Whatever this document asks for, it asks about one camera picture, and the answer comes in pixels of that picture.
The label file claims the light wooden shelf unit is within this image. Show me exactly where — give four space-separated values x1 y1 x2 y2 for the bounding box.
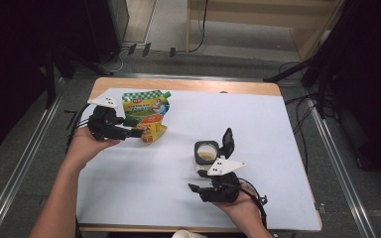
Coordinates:
185 0 345 61

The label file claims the person's left hand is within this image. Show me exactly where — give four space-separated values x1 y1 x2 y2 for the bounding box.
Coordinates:
66 127 122 170

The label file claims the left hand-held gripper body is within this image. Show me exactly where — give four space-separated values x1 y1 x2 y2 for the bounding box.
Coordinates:
87 96 127 142

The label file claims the thin black hanging cable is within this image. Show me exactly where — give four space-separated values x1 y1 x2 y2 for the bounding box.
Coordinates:
191 0 210 54

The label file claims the grey cabinet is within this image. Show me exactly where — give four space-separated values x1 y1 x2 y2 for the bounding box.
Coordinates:
107 0 131 44

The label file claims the black cup with cream contents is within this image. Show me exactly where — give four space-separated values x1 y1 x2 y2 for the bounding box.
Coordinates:
192 128 236 177

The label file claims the yellow seasoning refill pouch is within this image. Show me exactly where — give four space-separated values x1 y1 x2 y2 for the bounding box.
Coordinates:
122 89 173 145

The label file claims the metal frame rail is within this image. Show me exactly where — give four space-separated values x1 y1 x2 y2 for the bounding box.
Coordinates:
0 78 67 238
306 95 378 238
68 72 266 82

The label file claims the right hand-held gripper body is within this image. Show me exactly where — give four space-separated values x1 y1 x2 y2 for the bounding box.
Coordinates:
197 157 247 203

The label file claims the white floor cable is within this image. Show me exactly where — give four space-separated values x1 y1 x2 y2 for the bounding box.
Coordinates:
98 49 128 74

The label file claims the white cup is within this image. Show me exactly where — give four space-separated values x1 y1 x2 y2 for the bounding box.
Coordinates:
173 229 208 238

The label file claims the black floor cable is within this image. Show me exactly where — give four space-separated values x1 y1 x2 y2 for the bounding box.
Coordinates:
279 60 320 175

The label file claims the hand-held gripper cable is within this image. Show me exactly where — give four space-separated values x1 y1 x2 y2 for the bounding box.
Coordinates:
66 103 92 155
237 178 269 229

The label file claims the black curtain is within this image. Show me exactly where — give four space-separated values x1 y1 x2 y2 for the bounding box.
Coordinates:
0 0 122 162
311 0 381 184

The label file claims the left hand-held gripper cable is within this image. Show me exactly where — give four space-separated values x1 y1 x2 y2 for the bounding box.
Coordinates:
66 103 92 155

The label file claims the person's right hand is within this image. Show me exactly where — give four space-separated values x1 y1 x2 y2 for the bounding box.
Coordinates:
211 189 264 229

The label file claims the black stand leg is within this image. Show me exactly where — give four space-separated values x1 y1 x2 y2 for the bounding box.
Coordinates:
263 58 316 83
44 46 113 110

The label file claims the white table mat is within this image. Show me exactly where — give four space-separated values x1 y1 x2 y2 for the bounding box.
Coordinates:
75 87 322 231

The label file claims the right hand-held gripper cable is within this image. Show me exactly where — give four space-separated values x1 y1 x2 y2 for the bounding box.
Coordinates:
237 178 269 229

